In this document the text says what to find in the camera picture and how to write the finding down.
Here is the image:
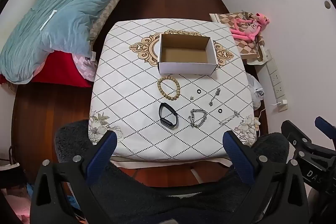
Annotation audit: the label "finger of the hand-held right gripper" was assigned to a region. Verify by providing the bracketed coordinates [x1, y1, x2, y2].
[281, 120, 319, 155]
[314, 116, 336, 140]

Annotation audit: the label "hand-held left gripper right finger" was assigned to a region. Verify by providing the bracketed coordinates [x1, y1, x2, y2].
[223, 131, 309, 224]

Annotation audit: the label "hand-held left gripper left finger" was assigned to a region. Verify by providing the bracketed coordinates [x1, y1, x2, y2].
[30, 131, 118, 224]

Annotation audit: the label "silver cross necklace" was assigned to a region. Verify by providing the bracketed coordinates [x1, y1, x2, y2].
[219, 112, 241, 126]

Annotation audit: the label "silver pendant charm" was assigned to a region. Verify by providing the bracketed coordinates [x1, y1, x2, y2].
[209, 88, 221, 106]

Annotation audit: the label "silver chain bracelet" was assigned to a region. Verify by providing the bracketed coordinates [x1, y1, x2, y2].
[188, 109, 208, 128]

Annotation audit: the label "black wristband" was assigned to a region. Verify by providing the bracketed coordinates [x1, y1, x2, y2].
[158, 102, 180, 128]

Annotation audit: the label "wooden bead bracelet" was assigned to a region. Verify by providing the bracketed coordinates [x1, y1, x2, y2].
[157, 76, 181, 102]

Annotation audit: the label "cardboard box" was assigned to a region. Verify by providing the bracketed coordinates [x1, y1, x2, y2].
[157, 33, 218, 75]

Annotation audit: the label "white power strip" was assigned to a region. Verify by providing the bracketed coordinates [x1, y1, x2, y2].
[259, 49, 288, 102]

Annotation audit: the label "white diamond-pattern tablecloth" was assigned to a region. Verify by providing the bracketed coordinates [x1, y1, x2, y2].
[88, 19, 259, 163]

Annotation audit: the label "white plastic bag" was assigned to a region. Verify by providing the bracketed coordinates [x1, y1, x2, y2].
[246, 73, 264, 109]

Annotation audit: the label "person's dark fleece pants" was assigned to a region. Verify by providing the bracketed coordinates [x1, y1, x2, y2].
[54, 120, 297, 224]

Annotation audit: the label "pink checkered pillow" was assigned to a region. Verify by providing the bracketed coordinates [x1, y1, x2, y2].
[72, 52, 98, 82]

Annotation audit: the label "red blanket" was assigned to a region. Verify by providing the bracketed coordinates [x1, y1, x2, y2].
[0, 51, 93, 88]

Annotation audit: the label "pink plush toy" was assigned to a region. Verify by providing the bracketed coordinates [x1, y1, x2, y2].
[230, 13, 271, 42]

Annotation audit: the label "checkered bed mattress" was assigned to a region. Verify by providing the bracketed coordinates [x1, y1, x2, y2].
[89, 0, 147, 46]

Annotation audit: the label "light blue duvet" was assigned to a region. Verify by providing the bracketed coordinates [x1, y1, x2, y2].
[0, 0, 132, 83]

